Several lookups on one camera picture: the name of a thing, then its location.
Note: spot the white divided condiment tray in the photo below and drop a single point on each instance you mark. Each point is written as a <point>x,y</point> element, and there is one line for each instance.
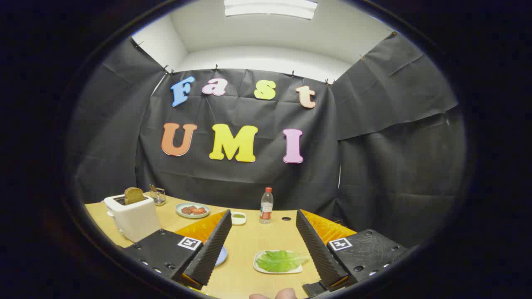
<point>239,219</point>

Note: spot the brown meat patty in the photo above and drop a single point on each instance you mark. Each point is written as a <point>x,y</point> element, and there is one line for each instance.
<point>187,210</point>

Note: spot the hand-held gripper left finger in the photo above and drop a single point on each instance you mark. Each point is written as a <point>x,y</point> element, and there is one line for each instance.
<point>212,253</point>

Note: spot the green lettuce leaf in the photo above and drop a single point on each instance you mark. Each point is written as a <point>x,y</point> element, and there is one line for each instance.
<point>278,261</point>

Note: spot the red tomato slice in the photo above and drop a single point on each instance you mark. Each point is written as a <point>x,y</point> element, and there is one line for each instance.
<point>199,210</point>

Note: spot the white rectangular plate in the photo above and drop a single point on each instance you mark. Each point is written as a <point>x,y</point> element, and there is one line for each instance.
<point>291,270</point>

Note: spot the clear red-capped water bottle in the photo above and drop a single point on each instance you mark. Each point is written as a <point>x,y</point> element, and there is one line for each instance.
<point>266,207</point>

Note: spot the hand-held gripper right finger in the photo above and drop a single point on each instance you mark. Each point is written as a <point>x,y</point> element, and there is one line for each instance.
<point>318,253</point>

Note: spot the black backdrop cloth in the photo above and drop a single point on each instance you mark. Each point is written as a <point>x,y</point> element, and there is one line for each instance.
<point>249,182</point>

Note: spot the light blue plate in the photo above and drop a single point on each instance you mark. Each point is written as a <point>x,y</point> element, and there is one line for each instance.
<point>221,255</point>

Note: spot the toasted brown bread slice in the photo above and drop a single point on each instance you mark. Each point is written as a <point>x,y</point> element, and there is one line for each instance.
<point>134,195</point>

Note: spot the long ceiling light panel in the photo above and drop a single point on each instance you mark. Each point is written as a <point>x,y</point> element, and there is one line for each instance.
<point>270,8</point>

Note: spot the white toaster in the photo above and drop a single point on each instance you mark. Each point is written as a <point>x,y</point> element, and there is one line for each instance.
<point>137,218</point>

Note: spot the pale green round plate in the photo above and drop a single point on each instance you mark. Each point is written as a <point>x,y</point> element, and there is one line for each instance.
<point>191,216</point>

